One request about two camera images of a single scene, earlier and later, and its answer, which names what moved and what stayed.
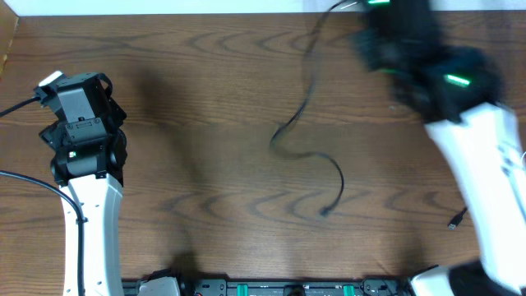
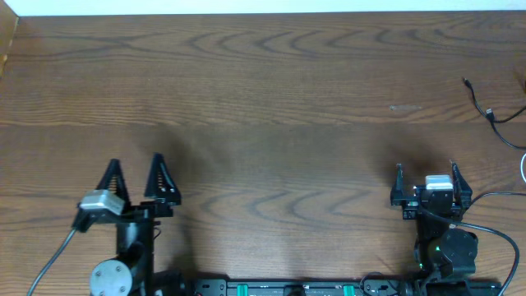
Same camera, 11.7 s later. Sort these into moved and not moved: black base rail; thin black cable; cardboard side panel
Moved: thin black cable
Not moved: cardboard side panel; black base rail
